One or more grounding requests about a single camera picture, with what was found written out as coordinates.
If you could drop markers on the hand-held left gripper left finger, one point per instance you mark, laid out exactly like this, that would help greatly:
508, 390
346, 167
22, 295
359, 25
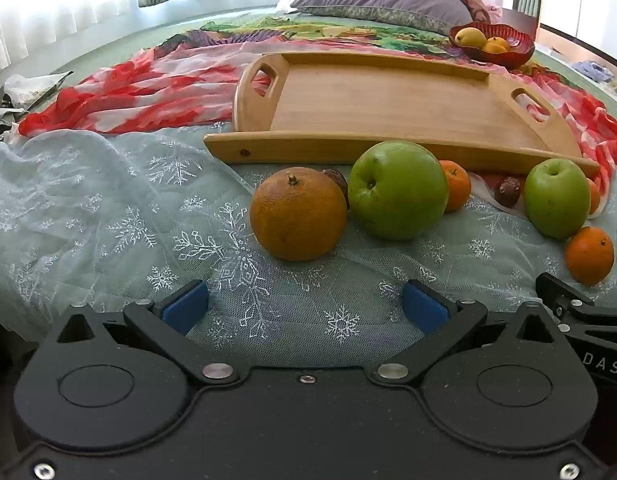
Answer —
186, 306

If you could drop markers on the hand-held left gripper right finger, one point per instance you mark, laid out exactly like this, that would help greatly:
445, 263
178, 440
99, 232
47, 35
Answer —
424, 306

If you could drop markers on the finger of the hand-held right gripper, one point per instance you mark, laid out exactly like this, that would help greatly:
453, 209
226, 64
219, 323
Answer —
558, 295

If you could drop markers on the small tangerine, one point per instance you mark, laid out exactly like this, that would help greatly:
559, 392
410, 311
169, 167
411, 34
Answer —
458, 187
594, 196
588, 256

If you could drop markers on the small green apple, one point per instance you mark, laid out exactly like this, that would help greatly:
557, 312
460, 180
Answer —
556, 200

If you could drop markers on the red date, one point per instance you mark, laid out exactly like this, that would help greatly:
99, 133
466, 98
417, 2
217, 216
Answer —
338, 178
508, 191

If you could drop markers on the large green apple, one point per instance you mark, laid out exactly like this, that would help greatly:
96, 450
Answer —
396, 192

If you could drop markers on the large brownish orange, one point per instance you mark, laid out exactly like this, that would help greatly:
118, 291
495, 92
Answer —
296, 215

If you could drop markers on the white snowflake tulle cloth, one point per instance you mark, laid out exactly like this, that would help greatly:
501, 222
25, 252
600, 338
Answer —
88, 220

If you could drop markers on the light blue cloth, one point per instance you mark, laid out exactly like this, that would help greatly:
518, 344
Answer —
591, 71

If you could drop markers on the colourful red scarf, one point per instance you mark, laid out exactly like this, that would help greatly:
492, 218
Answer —
153, 90

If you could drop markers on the red scalloped bowl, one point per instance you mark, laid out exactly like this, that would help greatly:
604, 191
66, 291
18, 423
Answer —
518, 47

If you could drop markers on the yellow orange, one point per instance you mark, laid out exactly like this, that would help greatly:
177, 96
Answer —
493, 49
501, 40

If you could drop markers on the crumpled white cloth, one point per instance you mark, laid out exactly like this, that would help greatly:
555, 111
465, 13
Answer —
31, 87

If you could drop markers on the yellow mango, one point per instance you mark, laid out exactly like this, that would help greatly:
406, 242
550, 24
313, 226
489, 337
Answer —
471, 37

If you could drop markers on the green quilted bedspread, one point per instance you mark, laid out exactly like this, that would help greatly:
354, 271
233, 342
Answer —
88, 50

